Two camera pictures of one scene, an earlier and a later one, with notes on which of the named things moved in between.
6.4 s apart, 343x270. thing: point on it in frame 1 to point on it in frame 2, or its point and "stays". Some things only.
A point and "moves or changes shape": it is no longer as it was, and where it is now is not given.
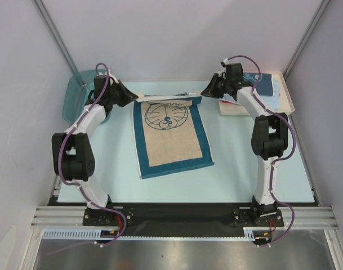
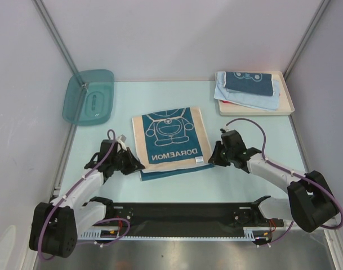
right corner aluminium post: x=320 y=11 stays
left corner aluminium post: x=51 y=27 stays
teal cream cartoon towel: x=170 y=134 moves or changes shape
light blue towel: x=270 y=102 stays
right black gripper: x=215 y=86 to x=222 y=153
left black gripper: x=128 y=97 to x=133 y=165
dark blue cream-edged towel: x=264 y=85 stays
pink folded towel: x=227 y=102 stays
